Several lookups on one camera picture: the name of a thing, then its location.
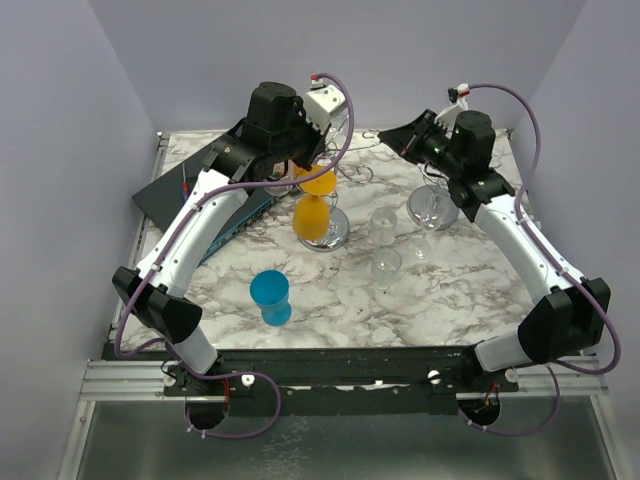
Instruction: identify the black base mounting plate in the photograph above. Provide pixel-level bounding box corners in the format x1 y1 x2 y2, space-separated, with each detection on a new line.
87 346 518 421

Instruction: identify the aluminium rail frame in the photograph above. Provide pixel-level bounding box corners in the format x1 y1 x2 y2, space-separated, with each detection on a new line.
61 132 621 479

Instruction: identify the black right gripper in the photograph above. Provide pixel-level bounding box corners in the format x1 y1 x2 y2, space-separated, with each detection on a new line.
378 111 463 179

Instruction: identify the yellow plastic goblet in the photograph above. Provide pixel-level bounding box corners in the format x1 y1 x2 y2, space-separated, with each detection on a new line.
292 169 337 241

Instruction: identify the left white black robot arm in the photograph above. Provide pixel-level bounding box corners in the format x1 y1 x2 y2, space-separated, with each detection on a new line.
112 76 346 395

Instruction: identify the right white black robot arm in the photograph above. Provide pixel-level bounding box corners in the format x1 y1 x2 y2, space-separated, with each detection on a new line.
378 110 611 392

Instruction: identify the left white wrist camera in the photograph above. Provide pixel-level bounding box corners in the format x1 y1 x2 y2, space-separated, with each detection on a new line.
302 75 347 134

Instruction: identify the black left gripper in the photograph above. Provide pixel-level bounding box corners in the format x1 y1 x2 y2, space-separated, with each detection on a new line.
270 103 329 170

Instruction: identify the clear glass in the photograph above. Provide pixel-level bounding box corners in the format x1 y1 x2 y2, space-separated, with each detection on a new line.
371 247 402 289
264 174 293 197
406 188 446 259
369 208 397 246

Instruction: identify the blue plastic goblet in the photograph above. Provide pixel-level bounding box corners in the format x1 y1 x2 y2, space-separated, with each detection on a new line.
249 270 292 326

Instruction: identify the dark blue network switch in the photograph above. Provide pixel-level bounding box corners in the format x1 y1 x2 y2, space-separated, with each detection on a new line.
132 152 276 265

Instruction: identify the chrome wine glass rack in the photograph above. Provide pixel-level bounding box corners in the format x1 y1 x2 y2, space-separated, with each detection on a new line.
406 164 459 230
294 109 373 253

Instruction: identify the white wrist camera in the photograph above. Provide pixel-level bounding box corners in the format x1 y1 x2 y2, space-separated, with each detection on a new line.
435 83 470 130
302 75 347 134

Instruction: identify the blue handled screwdriver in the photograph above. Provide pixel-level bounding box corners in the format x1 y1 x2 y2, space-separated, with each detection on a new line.
181 162 190 202

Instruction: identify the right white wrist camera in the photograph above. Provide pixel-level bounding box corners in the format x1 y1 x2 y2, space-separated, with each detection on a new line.
435 83 470 130

